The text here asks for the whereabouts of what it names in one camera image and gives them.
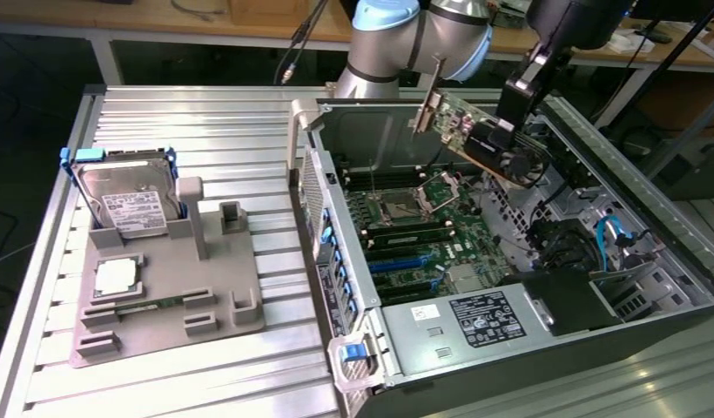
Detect gray parts rack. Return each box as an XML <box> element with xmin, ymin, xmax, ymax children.
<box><xmin>68</xmin><ymin>175</ymin><xmax>267</xmax><ymax>370</ymax></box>

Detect metal socket cover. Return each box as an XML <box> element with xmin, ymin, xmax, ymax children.
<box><xmin>416</xmin><ymin>170</ymin><xmax>464</xmax><ymax>214</ymax></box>

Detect silver chipset heatsink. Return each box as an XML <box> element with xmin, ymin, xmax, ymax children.
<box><xmin>447</xmin><ymin>265</ymin><xmax>496</xmax><ymax>293</ymax></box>

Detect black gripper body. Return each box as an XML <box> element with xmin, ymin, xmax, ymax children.
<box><xmin>503</xmin><ymin>0</ymin><xmax>636</xmax><ymax>96</ymax></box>

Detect silver CPU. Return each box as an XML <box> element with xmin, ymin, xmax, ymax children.
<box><xmin>94</xmin><ymin>260</ymin><xmax>144</xmax><ymax>298</ymax></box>

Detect green RAM stick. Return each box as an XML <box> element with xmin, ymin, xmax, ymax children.
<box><xmin>110</xmin><ymin>295</ymin><xmax>190</xmax><ymax>313</ymax></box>

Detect black monitor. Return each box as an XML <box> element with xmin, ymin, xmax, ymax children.
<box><xmin>627</xmin><ymin>0</ymin><xmax>714</xmax><ymax>22</ymax></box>

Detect wooden desk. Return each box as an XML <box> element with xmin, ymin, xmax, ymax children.
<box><xmin>0</xmin><ymin>0</ymin><xmax>714</xmax><ymax>71</ymax></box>

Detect hard disk in blue caddy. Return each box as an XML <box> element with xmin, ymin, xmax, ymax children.
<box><xmin>59</xmin><ymin>145</ymin><xmax>183</xmax><ymax>241</ymax></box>

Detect open PC case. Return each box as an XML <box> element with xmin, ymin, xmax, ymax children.
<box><xmin>286</xmin><ymin>89</ymin><xmax>714</xmax><ymax>418</ymax></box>

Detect black cable with plug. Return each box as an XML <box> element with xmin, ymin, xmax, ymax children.
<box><xmin>278</xmin><ymin>0</ymin><xmax>330</xmax><ymax>86</ymax></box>

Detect silver metal disk bay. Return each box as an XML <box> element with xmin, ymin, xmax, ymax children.
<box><xmin>480</xmin><ymin>172</ymin><xmax>574</xmax><ymax>263</ymax></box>

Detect blue wire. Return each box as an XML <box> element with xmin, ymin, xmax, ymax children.
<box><xmin>592</xmin><ymin>212</ymin><xmax>624</xmax><ymax>273</ymax></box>

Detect black slanted pole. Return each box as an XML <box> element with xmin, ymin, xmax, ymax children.
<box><xmin>588</xmin><ymin>0</ymin><xmax>714</xmax><ymax>130</ymax></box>

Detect blue expansion slot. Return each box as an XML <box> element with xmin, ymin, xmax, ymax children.
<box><xmin>367</xmin><ymin>256</ymin><xmax>427</xmax><ymax>273</ymax></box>

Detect CPU socket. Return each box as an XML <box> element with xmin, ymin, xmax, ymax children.
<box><xmin>378</xmin><ymin>191</ymin><xmax>423</xmax><ymax>224</ymax></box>

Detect green motherboard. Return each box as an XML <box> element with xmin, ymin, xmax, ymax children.
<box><xmin>338</xmin><ymin>166</ymin><xmax>531</xmax><ymax>308</ymax></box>

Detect graphics card with black fan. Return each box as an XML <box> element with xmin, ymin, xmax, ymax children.
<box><xmin>411</xmin><ymin>55</ymin><xmax>555</xmax><ymax>192</ymax></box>

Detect black RAM stick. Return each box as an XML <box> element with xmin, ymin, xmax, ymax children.
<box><xmin>364</xmin><ymin>227</ymin><xmax>455</xmax><ymax>250</ymax></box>

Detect gray power supply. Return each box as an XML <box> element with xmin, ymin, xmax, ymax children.
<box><xmin>379</xmin><ymin>282</ymin><xmax>560</xmax><ymax>379</ymax></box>

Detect black plastic shroud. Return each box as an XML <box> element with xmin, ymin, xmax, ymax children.
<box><xmin>507</xmin><ymin>270</ymin><xmax>624</xmax><ymax>337</ymax></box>

